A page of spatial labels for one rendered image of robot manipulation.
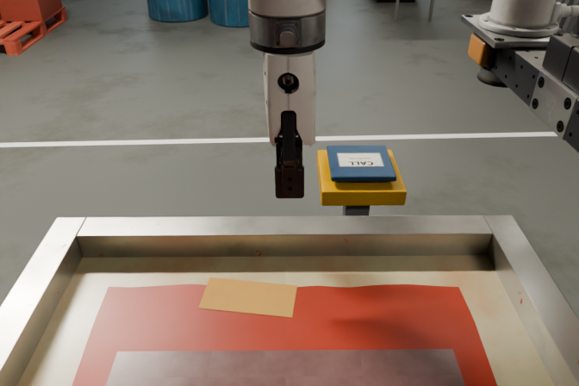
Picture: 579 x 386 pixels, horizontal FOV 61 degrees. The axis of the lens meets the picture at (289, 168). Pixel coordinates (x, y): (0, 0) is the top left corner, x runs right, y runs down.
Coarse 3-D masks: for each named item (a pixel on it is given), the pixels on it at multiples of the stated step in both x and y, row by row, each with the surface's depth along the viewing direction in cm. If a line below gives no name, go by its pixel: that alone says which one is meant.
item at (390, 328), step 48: (336, 288) 57; (384, 288) 57; (432, 288) 57; (288, 336) 51; (336, 336) 51; (384, 336) 51; (432, 336) 51; (288, 384) 47; (336, 384) 47; (384, 384) 47; (432, 384) 47; (480, 384) 47
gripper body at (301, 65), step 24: (264, 48) 47; (288, 48) 46; (312, 48) 47; (264, 72) 48; (288, 72) 47; (312, 72) 47; (288, 96) 48; (312, 96) 47; (312, 120) 49; (312, 144) 50
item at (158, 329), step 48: (144, 288) 57; (192, 288) 57; (96, 336) 51; (144, 336) 51; (192, 336) 51; (240, 336) 51; (96, 384) 47; (144, 384) 47; (192, 384) 47; (240, 384) 47
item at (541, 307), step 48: (48, 240) 59; (96, 240) 60; (144, 240) 60; (192, 240) 60; (240, 240) 60; (288, 240) 61; (336, 240) 61; (384, 240) 61; (432, 240) 61; (480, 240) 61; (48, 288) 53; (528, 288) 53; (0, 336) 47; (576, 336) 47; (0, 384) 44; (576, 384) 43
